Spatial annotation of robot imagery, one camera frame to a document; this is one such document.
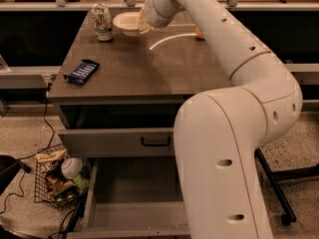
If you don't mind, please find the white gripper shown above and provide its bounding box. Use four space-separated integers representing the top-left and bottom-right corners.
137 0 173 34

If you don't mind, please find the white paper bowl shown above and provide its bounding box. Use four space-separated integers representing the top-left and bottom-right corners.
113 12 140 37

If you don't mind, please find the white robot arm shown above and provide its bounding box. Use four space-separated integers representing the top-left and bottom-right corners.
144 0 302 239

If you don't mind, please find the white bowl in basket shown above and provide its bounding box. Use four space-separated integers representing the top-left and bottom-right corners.
61 157 83 179

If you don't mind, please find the orange fruit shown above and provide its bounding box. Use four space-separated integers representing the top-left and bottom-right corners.
195 27 204 40

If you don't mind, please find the grey drawer cabinet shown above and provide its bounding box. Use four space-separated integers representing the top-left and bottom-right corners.
47 7 233 239

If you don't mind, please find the blue snack packet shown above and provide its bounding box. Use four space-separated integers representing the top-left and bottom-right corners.
64 59 100 86

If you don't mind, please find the upper grey drawer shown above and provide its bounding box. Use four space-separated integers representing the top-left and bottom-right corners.
59 127 174 157

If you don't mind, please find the chip bag in basket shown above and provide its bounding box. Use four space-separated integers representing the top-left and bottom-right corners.
36 149 67 174

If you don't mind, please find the green packet in basket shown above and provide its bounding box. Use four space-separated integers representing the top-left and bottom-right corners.
72 174 90 194

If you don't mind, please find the lower open grey drawer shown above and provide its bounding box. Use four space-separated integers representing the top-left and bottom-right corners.
66 156 190 239

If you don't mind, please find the black wheeled stand base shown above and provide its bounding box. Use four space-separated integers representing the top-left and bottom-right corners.
254 147 319 226

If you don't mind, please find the black wire basket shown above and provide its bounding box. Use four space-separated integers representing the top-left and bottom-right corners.
34 144 90 209

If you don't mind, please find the black power cable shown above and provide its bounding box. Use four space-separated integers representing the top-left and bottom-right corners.
0 82 56 215

